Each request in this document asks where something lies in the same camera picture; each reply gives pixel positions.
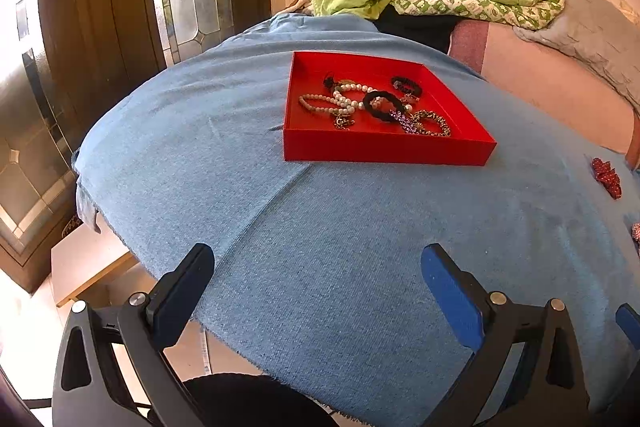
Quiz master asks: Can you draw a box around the thick black ring bracelet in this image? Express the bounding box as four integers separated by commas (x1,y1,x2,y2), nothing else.
362,90,407,124

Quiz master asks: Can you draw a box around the blue denim cloth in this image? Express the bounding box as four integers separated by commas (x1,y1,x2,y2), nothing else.
70,13,640,427

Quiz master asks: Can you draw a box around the red jewelry tray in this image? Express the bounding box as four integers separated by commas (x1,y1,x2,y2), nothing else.
282,51,497,166

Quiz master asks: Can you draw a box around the black bead bracelet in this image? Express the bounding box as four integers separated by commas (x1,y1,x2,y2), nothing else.
391,76,424,98

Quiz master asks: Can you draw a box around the white bead bracelet green bead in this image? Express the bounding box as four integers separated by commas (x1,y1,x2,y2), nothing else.
298,82,382,118

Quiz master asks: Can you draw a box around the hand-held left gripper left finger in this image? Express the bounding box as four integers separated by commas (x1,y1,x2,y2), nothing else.
52,243,216,427

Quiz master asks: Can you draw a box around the white low table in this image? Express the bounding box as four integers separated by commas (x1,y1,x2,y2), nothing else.
50,214,139,308

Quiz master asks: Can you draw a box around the black cloth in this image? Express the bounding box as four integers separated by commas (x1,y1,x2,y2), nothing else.
372,4,463,55

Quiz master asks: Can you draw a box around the purple beaded bracelet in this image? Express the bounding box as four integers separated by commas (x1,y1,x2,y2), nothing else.
389,108,421,136

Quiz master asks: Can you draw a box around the pink bed sheet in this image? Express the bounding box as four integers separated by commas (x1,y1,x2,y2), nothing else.
447,19,640,155

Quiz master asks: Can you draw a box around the grey pillow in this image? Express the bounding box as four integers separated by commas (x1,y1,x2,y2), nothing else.
512,0,640,115

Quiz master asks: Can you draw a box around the red spotted hair bow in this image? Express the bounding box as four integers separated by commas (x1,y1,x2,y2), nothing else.
590,157,623,200

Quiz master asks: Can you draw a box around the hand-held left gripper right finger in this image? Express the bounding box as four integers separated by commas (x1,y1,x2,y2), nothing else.
420,243,591,427

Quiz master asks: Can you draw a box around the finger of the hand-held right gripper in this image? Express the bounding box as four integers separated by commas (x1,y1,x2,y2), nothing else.
615,303,640,339

